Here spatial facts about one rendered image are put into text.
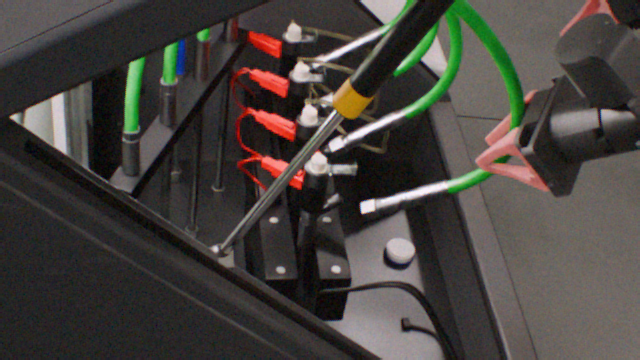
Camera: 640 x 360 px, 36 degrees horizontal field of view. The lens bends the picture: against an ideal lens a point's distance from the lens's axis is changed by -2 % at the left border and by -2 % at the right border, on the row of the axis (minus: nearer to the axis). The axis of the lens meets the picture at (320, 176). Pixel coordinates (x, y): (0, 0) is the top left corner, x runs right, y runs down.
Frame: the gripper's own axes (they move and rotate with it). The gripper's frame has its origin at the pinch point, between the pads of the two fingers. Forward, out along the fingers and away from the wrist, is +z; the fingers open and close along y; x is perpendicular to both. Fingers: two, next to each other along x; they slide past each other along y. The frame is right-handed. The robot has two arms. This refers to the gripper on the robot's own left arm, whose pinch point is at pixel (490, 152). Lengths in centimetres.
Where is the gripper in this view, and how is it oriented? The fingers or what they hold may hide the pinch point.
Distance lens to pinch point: 99.2
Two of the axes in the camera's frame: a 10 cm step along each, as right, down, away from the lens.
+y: -4.2, 7.2, -5.4
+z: -6.5, 1.7, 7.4
